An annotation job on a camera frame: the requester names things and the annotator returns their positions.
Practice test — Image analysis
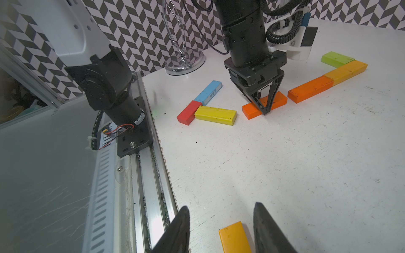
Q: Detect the aluminium mounting rail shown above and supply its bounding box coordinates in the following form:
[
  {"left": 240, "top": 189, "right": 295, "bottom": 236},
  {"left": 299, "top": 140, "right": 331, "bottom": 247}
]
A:
[{"left": 85, "top": 72, "right": 179, "bottom": 253}]

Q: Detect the orange diagonal block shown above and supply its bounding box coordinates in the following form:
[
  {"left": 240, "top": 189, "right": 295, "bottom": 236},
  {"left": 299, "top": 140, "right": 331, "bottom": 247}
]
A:
[{"left": 242, "top": 91, "right": 288, "bottom": 120}]

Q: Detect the silver wire glass rack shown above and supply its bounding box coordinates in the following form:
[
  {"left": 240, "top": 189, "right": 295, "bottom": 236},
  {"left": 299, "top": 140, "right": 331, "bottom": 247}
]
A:
[{"left": 161, "top": 1, "right": 206, "bottom": 76}]

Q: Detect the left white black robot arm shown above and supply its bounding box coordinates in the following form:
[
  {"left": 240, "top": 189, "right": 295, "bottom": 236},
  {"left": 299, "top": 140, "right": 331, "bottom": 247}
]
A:
[{"left": 22, "top": 1, "right": 317, "bottom": 157}]

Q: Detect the blue small block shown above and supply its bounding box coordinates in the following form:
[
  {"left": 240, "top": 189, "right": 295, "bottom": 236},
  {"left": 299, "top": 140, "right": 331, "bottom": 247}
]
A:
[{"left": 194, "top": 81, "right": 223, "bottom": 106}]

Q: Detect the yellow-orange block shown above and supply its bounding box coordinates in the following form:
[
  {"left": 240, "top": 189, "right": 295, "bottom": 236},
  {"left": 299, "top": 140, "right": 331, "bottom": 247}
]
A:
[
  {"left": 324, "top": 60, "right": 368, "bottom": 86},
  {"left": 219, "top": 221, "right": 252, "bottom": 253}
]

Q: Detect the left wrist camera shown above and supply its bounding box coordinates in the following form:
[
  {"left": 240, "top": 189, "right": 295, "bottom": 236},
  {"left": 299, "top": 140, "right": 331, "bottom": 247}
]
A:
[{"left": 268, "top": 6, "right": 318, "bottom": 61}]

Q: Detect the yellow-orange bottom block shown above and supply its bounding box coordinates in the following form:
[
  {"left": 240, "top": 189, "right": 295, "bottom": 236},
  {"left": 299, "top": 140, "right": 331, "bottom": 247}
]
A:
[{"left": 219, "top": 221, "right": 252, "bottom": 253}]

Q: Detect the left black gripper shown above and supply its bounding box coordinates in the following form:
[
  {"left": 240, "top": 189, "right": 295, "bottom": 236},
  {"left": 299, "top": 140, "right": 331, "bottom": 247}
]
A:
[{"left": 224, "top": 51, "right": 288, "bottom": 115}]

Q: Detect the light green small block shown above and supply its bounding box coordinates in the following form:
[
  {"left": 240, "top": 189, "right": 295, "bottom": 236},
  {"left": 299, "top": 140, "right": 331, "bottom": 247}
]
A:
[{"left": 321, "top": 51, "right": 355, "bottom": 68}]

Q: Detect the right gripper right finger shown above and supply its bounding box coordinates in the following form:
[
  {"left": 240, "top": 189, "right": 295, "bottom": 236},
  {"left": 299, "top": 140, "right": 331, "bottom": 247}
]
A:
[{"left": 253, "top": 202, "right": 297, "bottom": 253}]

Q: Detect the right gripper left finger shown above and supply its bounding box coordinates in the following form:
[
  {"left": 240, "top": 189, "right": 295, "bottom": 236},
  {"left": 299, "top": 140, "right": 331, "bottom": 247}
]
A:
[{"left": 151, "top": 206, "right": 190, "bottom": 253}]

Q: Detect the yellow-green long block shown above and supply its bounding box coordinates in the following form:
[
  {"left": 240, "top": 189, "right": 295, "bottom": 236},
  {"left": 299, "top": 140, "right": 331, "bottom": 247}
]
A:
[{"left": 195, "top": 105, "right": 237, "bottom": 125}]

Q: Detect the red small block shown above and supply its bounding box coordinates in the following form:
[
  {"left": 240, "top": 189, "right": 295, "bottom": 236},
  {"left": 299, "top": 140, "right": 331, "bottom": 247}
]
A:
[{"left": 177, "top": 100, "right": 202, "bottom": 125}]

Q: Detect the orange vertical block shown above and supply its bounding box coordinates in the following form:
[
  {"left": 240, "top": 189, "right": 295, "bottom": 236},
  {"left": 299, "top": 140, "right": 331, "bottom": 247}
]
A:
[{"left": 288, "top": 75, "right": 334, "bottom": 103}]

